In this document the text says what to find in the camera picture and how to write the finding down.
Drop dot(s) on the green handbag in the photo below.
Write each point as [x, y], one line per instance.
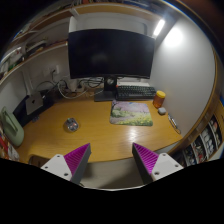
[11, 127]

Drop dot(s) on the black mechanical keyboard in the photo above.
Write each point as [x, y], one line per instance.
[128, 92]

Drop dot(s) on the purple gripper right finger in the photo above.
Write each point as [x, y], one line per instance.
[153, 166]

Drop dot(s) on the wooden side shelf unit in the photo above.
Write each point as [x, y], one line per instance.
[208, 144]

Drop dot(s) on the wooden wall shelf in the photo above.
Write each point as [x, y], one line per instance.
[42, 31]

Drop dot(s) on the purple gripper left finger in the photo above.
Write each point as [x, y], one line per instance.
[71, 166]

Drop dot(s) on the white led light bar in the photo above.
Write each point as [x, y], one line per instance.
[159, 27]

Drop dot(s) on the black computer monitor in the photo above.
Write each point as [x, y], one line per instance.
[110, 54]

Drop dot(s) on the small grey earbuds case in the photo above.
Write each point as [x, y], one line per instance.
[162, 111]

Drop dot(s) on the silver mini desktop computer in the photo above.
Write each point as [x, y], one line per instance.
[33, 103]

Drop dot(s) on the orange pill bottle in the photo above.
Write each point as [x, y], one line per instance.
[159, 99]

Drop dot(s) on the floral landscape mouse pad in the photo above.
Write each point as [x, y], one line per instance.
[130, 113]

